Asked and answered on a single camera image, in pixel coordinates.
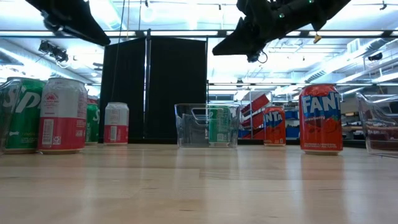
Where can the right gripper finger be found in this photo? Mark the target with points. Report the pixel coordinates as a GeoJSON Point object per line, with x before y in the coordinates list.
{"type": "Point", "coordinates": [231, 37]}
{"type": "Point", "coordinates": [245, 46]}

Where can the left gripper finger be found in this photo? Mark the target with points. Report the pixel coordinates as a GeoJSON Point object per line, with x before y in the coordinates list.
{"type": "Point", "coordinates": [84, 31]}
{"type": "Point", "coordinates": [90, 18]}

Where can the green Sprite soda can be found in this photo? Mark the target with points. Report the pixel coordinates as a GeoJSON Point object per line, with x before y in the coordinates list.
{"type": "Point", "coordinates": [28, 124]}
{"type": "Point", "coordinates": [92, 124]}
{"type": "Point", "coordinates": [219, 127]}

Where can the red Fanta soda can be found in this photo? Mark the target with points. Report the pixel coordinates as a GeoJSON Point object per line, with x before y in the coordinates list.
{"type": "Point", "coordinates": [274, 130]}
{"type": "Point", "coordinates": [320, 130]}

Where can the white pink soda can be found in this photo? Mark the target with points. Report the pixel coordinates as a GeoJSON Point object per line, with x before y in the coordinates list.
{"type": "Point", "coordinates": [116, 133]}
{"type": "Point", "coordinates": [62, 124]}

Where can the clear plastic bin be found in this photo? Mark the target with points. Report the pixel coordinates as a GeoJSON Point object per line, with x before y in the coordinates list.
{"type": "Point", "coordinates": [4, 124]}
{"type": "Point", "coordinates": [192, 137]}
{"type": "Point", "coordinates": [379, 146]}

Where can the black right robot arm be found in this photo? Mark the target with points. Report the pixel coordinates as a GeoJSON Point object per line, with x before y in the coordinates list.
{"type": "Point", "coordinates": [329, 9]}

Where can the black ceiling device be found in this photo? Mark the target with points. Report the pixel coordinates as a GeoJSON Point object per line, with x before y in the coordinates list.
{"type": "Point", "coordinates": [53, 51]}

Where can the metal rack with red bins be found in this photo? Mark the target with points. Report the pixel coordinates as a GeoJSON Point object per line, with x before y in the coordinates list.
{"type": "Point", "coordinates": [256, 104]}
{"type": "Point", "coordinates": [93, 100]}

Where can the black partition screen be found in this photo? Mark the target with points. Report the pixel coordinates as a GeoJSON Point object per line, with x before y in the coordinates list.
{"type": "Point", "coordinates": [177, 93]}

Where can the black ceiling fixture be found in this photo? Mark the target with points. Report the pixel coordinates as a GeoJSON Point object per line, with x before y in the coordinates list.
{"type": "Point", "coordinates": [375, 56]}

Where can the black overhead camera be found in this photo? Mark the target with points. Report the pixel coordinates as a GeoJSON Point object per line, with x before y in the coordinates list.
{"type": "Point", "coordinates": [253, 58]}

